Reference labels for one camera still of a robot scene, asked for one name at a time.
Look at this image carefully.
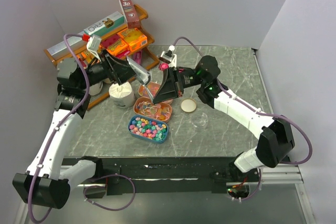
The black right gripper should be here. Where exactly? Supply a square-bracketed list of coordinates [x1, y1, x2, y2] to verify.
[152, 67, 206, 104]

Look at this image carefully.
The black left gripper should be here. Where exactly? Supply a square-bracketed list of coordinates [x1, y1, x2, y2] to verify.
[78, 48, 141, 90]

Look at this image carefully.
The silver metal scoop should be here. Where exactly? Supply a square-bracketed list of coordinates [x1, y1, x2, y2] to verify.
[127, 57, 154, 102]

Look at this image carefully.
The pink tin of lollipops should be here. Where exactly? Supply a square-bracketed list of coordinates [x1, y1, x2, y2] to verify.
[133, 97, 173, 122]

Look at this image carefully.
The clear plastic jar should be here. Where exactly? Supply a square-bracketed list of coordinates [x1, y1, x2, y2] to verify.
[191, 112, 208, 130]

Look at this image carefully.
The blue tin of star candies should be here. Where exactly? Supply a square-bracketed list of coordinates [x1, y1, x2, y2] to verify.
[127, 115, 169, 144]

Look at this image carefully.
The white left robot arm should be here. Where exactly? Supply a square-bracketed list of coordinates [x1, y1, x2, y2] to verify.
[13, 54, 136, 209]

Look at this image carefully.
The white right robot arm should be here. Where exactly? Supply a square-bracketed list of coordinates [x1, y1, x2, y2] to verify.
[153, 54, 295, 182]

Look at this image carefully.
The wooden three-tier shelf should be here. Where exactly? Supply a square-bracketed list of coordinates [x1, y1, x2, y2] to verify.
[44, 3, 160, 111]

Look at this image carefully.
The pink box on table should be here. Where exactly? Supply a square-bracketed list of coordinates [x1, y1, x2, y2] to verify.
[159, 63, 169, 71]

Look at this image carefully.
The pink slim box upright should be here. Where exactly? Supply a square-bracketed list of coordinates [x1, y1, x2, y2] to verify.
[132, 50, 142, 65]

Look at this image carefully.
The pink tin of gummies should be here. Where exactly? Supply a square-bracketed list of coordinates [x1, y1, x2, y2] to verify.
[138, 81, 174, 105]

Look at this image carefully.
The red orange sponge box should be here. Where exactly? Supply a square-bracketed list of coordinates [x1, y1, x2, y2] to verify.
[101, 34, 129, 58]

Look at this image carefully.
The white toilet paper roll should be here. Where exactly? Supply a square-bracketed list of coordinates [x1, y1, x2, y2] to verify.
[109, 82, 136, 108]

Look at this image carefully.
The gold jar lid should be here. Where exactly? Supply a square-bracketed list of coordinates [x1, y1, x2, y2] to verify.
[180, 98, 197, 113]

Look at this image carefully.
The white paper roll on shelf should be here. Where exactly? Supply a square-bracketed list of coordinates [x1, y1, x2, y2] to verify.
[89, 81, 103, 96]

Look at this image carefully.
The orange sponge box right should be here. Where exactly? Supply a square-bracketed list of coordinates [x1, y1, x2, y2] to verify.
[118, 28, 148, 52]

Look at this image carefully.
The silver long box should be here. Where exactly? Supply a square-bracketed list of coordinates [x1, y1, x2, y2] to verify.
[46, 31, 86, 60]

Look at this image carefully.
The teal long box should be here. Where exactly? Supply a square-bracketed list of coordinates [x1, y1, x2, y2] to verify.
[83, 12, 124, 37]

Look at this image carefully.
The red tall carton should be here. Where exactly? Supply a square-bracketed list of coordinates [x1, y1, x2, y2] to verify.
[119, 0, 140, 29]

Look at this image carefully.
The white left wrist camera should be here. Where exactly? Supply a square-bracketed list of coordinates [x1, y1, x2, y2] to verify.
[82, 34, 102, 60]

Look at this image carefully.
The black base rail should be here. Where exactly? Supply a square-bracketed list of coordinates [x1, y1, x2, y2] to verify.
[62, 156, 266, 196]

